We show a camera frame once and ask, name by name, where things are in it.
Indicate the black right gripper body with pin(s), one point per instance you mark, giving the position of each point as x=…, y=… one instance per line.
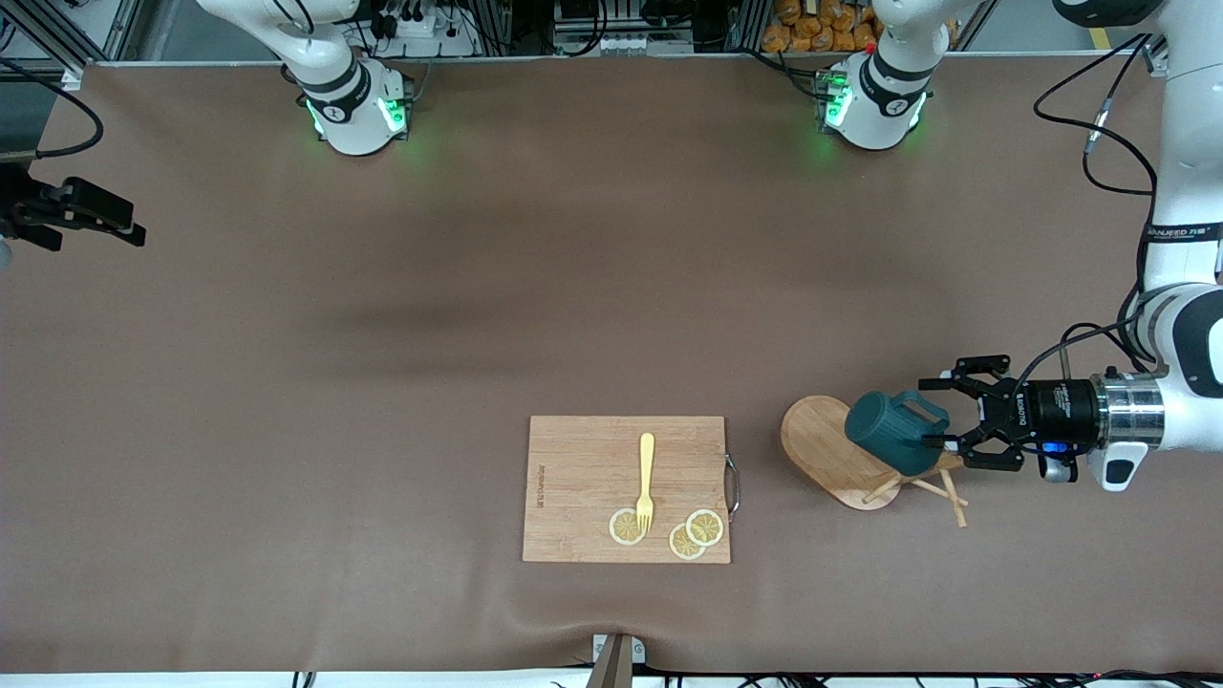
x=29, y=208

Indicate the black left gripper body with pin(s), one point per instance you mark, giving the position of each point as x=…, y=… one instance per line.
x=1059, y=405

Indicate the dark teal mug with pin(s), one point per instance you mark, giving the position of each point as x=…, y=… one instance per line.
x=893, y=430

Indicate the wooden mug tree rack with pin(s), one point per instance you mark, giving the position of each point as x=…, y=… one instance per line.
x=822, y=454

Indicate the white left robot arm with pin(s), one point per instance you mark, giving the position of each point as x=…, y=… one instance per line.
x=1190, y=143

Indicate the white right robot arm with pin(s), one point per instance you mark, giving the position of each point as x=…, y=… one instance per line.
x=354, y=115

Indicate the brown table mat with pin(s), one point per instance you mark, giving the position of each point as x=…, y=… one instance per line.
x=287, y=430

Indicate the lemon slice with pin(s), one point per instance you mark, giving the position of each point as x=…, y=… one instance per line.
x=707, y=527
x=621, y=528
x=680, y=547

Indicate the yellow plastic fork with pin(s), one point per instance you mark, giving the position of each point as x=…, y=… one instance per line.
x=647, y=468

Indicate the white power strip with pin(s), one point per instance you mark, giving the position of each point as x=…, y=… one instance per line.
x=420, y=29

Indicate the orange snack packages pile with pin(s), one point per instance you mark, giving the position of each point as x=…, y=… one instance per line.
x=812, y=29

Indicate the bamboo cutting board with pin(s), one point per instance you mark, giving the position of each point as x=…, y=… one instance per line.
x=583, y=487

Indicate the white electrical connector block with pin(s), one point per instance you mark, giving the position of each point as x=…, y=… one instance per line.
x=640, y=45

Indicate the aluminium frame strut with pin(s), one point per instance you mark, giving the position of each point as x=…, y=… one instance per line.
x=73, y=76

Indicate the brown camera mount post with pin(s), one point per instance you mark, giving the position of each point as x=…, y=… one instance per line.
x=611, y=664

